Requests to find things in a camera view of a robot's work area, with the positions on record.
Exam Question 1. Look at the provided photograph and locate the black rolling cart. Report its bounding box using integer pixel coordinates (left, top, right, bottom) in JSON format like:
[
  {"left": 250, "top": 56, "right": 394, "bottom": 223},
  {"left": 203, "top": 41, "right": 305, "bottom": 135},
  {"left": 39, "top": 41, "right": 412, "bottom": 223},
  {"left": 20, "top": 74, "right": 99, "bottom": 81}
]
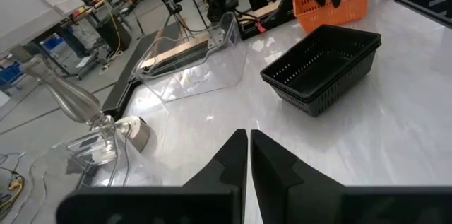
[{"left": 59, "top": 4, "right": 133, "bottom": 76}]

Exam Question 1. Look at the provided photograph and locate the white shade silver table lamp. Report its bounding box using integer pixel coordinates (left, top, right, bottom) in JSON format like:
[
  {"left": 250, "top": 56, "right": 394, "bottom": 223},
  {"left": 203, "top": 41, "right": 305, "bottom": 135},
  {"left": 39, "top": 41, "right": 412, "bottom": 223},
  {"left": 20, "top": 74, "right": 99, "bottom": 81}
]
[{"left": 0, "top": 0, "right": 151, "bottom": 154}]

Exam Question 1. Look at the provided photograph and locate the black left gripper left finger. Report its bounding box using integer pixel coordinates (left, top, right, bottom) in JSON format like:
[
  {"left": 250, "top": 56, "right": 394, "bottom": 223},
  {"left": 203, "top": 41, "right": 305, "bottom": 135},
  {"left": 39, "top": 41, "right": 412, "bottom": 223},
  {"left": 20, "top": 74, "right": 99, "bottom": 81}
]
[{"left": 55, "top": 128, "right": 249, "bottom": 224}]

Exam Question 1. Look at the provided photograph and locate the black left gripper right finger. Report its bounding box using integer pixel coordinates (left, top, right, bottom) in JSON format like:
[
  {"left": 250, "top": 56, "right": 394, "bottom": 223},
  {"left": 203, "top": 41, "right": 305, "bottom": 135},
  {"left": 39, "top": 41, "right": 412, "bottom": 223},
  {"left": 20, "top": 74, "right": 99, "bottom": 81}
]
[{"left": 250, "top": 129, "right": 452, "bottom": 224}]

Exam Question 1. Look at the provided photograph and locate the yellow floor cable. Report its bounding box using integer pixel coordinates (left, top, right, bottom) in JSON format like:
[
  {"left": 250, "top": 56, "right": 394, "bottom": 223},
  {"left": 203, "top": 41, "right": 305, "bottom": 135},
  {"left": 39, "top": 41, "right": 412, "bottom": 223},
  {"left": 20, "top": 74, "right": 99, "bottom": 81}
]
[{"left": 0, "top": 174, "right": 25, "bottom": 214}]

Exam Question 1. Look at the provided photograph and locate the wooden plank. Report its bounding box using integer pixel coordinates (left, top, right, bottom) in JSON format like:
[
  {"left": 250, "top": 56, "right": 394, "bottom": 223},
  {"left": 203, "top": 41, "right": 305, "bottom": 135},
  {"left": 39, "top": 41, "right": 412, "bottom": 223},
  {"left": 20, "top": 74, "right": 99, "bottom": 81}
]
[{"left": 141, "top": 0, "right": 287, "bottom": 71}]

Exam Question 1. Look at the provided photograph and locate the shelf with blue bins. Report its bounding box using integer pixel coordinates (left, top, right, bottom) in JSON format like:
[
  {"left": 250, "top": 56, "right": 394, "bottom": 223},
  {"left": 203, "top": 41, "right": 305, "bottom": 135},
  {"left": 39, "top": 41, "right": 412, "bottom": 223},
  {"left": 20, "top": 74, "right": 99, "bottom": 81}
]
[{"left": 0, "top": 35, "right": 66, "bottom": 89}]

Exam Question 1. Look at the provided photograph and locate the orange slotted plastic basket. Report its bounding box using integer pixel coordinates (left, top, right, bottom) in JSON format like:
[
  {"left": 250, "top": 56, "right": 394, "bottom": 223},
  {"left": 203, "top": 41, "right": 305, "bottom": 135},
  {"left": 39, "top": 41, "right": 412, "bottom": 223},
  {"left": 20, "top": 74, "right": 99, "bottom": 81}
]
[{"left": 292, "top": 0, "right": 372, "bottom": 34}]

